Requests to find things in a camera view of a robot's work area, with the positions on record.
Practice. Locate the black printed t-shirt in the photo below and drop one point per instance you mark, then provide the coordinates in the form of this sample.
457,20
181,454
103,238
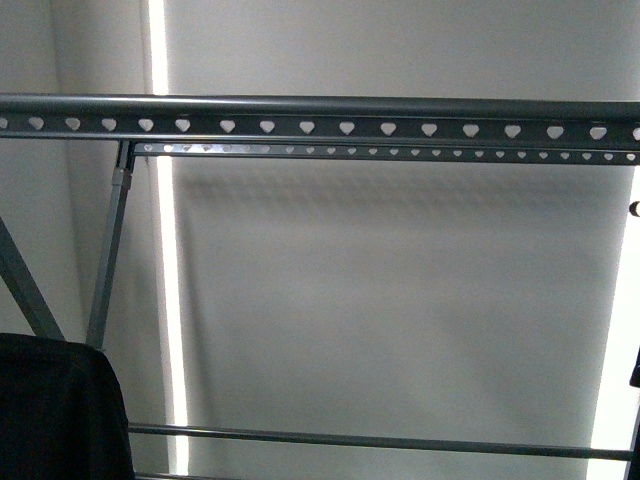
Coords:
62,412

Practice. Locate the grey metal clothes rack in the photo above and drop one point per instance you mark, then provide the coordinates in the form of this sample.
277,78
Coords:
468,131

